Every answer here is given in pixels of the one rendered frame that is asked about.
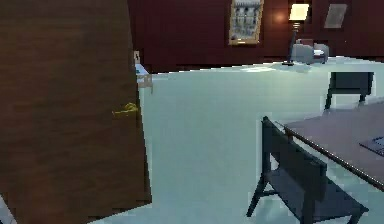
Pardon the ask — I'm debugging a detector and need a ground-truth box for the dark grey chair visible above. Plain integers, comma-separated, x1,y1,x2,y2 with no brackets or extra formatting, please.
246,115,370,224
324,71,375,111

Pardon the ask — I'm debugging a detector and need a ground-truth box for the small pale wooden table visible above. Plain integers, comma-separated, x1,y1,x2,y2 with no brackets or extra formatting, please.
134,50,154,94

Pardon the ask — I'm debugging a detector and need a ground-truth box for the grey framed wall picture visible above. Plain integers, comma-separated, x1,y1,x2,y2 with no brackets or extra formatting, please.
323,3,348,30

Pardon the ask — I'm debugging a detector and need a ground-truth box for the grey armchair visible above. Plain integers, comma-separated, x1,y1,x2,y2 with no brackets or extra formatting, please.
292,38,330,65

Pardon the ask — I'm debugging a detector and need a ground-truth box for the brown dining table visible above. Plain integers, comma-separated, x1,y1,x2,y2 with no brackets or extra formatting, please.
283,101,384,192

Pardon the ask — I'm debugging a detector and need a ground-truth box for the brown wooden room door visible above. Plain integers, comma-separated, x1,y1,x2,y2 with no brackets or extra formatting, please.
0,0,153,224

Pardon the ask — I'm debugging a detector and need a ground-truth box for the black floor lamp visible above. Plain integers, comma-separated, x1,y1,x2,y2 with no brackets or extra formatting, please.
282,3,311,67

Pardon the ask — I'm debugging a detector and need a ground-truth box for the yellow door handle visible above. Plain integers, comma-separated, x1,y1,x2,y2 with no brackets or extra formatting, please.
112,102,139,118

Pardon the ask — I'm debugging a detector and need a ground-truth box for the gold framed wall picture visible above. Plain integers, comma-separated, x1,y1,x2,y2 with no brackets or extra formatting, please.
228,0,265,46

